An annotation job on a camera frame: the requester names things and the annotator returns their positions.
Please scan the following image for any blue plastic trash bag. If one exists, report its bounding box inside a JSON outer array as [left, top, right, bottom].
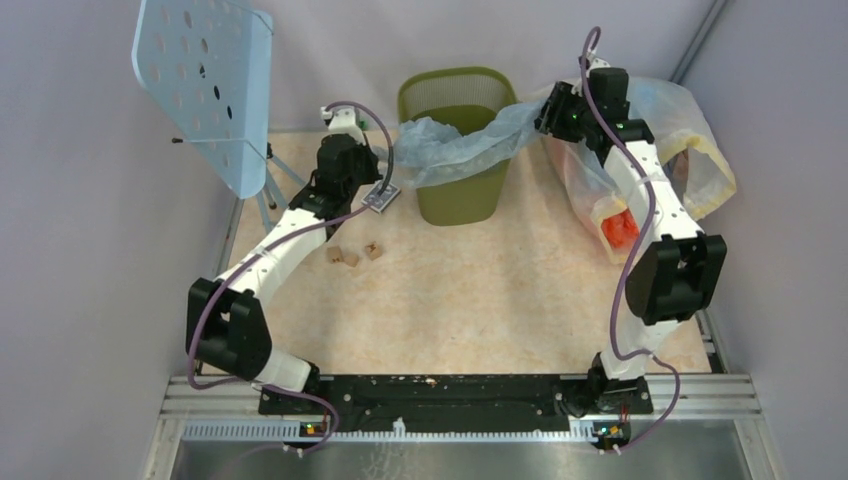
[[390, 99, 544, 189]]

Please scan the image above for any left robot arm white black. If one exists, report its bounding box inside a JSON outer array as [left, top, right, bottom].
[[186, 132, 382, 414]]

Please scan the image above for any wooden letter tile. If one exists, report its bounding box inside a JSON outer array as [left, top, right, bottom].
[[326, 245, 344, 263], [364, 241, 384, 261]]

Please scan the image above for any light blue music stand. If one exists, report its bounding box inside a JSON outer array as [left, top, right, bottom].
[[131, 0, 309, 233]]

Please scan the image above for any green mesh trash bin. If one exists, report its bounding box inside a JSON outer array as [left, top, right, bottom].
[[397, 66, 518, 226]]

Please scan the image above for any large translucent bag of trash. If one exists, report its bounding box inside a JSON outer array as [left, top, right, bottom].
[[543, 77, 737, 264]]

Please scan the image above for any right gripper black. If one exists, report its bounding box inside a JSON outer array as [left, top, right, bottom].
[[530, 82, 597, 144]]

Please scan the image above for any white toothed rack strip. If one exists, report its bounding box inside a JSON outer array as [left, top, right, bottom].
[[182, 419, 597, 443]]

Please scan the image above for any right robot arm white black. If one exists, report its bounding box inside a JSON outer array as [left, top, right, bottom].
[[534, 67, 727, 412]]

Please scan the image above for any blue playing card box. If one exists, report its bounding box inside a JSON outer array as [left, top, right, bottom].
[[361, 184, 401, 214]]

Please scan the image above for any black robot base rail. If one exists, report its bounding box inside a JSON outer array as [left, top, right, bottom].
[[258, 374, 654, 434]]

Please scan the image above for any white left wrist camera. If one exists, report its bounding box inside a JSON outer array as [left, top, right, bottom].
[[321, 106, 367, 145]]

